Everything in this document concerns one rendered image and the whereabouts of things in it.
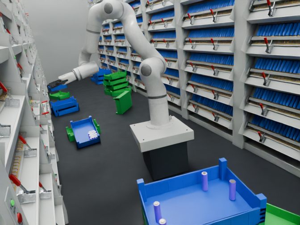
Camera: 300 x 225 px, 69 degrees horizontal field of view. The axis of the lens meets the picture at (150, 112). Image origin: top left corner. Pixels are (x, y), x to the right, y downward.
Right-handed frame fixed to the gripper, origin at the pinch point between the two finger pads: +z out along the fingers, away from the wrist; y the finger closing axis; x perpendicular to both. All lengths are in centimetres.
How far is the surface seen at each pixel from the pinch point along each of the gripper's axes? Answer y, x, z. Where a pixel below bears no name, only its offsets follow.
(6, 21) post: -17.5, -43.5, 6.2
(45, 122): -16.7, 25.7, 17.6
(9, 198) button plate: 118, -8, 13
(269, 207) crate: 105, 74, -61
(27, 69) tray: -16.9, -12.8, 9.9
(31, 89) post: -17.2, 0.3, 13.9
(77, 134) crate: -43, 59, 2
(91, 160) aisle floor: -1, 65, 2
